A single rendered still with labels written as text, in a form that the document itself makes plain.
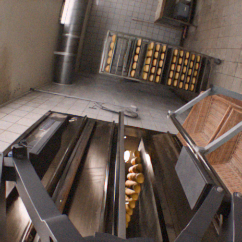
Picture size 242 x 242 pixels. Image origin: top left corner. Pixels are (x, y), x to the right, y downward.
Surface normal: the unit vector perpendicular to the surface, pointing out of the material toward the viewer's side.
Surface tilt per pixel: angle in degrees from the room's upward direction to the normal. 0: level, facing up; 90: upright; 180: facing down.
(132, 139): 90
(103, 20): 90
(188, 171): 0
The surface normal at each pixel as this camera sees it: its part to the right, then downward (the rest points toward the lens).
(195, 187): -0.98, -0.19
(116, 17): 0.00, 0.33
